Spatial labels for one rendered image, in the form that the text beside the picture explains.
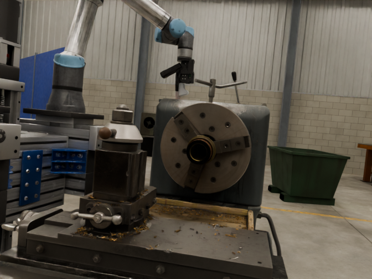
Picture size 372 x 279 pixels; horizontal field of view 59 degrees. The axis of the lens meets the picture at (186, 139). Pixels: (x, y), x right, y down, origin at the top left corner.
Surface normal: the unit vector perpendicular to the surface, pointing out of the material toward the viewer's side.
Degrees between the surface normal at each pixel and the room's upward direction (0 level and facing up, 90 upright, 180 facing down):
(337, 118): 90
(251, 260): 0
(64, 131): 90
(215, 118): 90
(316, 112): 90
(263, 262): 0
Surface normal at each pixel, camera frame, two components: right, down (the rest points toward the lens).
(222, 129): -0.18, 0.04
